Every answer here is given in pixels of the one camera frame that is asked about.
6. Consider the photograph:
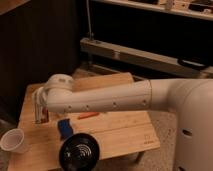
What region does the white boxed eraser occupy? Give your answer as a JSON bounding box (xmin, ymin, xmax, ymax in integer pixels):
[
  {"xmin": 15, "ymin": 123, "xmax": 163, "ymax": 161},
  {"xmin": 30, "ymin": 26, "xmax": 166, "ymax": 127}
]
[{"xmin": 35, "ymin": 104, "xmax": 49, "ymax": 124}]

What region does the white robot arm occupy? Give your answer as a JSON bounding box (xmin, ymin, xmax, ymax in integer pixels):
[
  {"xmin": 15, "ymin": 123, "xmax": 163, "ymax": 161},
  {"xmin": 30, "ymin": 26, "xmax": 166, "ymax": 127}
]
[{"xmin": 32, "ymin": 74, "xmax": 213, "ymax": 171}]

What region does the translucent plastic cup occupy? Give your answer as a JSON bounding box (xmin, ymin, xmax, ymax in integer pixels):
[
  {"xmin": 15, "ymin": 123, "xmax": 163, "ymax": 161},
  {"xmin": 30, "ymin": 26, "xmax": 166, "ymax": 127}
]
[{"xmin": 0, "ymin": 128, "xmax": 29, "ymax": 153}]

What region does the blue rectangular block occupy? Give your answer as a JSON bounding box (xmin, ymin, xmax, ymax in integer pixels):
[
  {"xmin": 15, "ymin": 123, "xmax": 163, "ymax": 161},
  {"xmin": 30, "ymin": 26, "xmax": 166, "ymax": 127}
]
[{"xmin": 57, "ymin": 119, "xmax": 73, "ymax": 140}]

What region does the orange carrot toy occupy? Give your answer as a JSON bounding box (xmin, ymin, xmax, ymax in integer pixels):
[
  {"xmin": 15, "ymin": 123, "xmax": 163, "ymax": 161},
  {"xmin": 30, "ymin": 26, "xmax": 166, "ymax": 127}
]
[{"xmin": 77, "ymin": 112, "xmax": 106, "ymax": 120}]

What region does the long grey case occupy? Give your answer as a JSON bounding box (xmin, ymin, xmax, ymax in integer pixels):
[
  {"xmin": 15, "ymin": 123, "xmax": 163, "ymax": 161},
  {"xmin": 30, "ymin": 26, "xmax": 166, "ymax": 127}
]
[{"xmin": 80, "ymin": 37, "xmax": 213, "ymax": 78}]

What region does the metal vertical pole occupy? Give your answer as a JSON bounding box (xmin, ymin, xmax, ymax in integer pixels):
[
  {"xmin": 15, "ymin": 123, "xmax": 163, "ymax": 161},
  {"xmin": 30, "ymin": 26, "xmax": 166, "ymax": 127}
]
[{"xmin": 86, "ymin": 0, "xmax": 94, "ymax": 41}]

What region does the wooden shelf board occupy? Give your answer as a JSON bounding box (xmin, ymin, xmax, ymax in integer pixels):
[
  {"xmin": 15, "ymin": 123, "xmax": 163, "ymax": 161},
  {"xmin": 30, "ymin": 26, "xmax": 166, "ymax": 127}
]
[{"xmin": 94, "ymin": 0, "xmax": 213, "ymax": 21}]

